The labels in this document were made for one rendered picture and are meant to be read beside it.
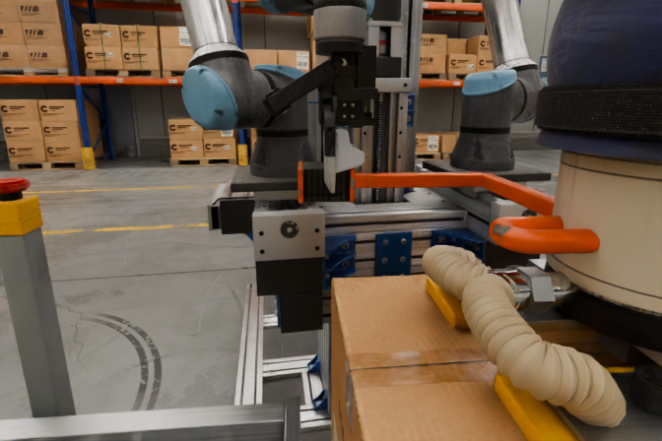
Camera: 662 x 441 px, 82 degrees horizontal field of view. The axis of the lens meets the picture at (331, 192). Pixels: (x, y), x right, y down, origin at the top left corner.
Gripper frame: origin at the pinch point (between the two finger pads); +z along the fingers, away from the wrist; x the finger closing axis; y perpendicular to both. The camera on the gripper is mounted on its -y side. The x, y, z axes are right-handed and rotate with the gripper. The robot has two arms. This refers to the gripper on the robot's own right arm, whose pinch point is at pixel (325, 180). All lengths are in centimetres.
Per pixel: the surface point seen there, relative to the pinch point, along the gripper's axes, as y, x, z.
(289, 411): -6.9, 4.1, 46.8
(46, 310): -61, 23, 34
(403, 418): 4.0, -32.8, 13.3
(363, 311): 3.5, -16.2, 13.3
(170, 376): -63, 93, 108
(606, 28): 19.6, -28.6, -17.6
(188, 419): -26, 5, 48
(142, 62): -274, 671, -75
